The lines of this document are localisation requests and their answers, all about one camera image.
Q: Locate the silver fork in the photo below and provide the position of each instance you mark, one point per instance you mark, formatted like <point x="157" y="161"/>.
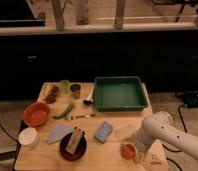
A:
<point x="73" y="117"/>

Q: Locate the black white spoon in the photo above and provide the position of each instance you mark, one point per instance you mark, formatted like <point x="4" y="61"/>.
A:
<point x="89" y="99"/>

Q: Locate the white round container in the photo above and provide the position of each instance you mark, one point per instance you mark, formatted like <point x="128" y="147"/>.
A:
<point x="29" y="137"/>

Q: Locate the grey blue cloth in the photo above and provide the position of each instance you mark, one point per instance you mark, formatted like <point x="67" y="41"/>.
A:
<point x="57" y="133"/>

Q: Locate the bunch of dark grapes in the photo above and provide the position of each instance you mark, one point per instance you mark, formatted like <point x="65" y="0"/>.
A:
<point x="52" y="95"/>

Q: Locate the wooden block on plate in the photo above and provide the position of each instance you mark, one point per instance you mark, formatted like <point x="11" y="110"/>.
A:
<point x="74" y="140"/>

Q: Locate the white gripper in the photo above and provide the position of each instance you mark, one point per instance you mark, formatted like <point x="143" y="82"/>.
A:
<point x="141" y="142"/>

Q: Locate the green plastic cup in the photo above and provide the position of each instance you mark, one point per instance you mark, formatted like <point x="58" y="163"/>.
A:
<point x="64" y="86"/>

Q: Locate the dark round plate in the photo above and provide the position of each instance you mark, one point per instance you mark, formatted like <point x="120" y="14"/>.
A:
<point x="80" y="151"/>

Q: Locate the blue sponge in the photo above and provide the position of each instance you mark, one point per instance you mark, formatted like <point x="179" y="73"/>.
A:
<point x="103" y="131"/>

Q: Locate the green plastic tray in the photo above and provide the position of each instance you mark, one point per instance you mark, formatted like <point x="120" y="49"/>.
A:
<point x="119" y="93"/>

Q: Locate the blue device on floor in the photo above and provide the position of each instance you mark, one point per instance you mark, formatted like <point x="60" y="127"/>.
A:
<point x="190" y="99"/>

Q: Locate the orange bowl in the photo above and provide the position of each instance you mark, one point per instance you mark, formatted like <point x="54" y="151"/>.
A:
<point x="36" y="114"/>

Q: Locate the metal cup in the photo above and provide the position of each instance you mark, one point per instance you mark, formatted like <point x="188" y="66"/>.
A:
<point x="75" y="90"/>

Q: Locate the green cucumber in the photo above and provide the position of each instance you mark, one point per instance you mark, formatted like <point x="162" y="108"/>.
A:
<point x="65" y="112"/>

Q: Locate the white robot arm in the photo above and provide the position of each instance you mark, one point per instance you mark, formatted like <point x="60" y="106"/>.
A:
<point x="158" y="127"/>

